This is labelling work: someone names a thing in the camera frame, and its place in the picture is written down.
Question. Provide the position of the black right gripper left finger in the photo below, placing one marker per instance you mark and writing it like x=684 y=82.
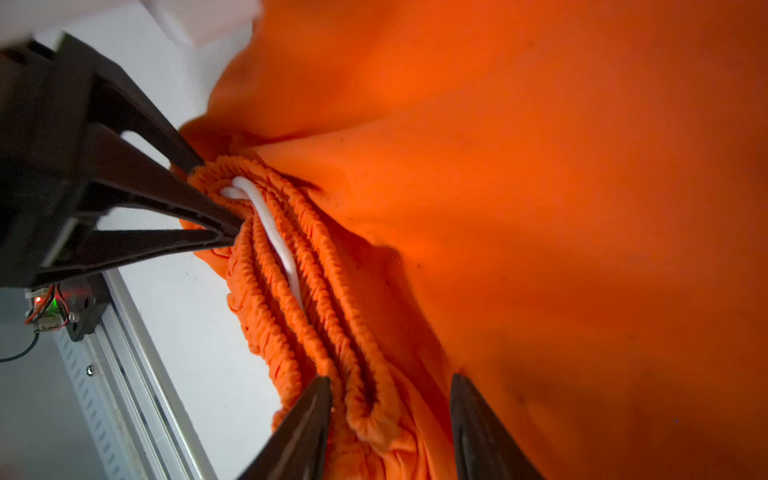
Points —
x=297 y=449

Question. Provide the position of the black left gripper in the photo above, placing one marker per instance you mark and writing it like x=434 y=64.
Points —
x=62 y=170

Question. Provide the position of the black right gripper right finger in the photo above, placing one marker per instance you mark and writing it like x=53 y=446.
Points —
x=483 y=447

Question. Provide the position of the orange cloth garment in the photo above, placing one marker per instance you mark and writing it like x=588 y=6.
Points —
x=563 y=201

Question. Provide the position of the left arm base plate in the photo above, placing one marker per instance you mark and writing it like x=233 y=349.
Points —
x=86 y=299

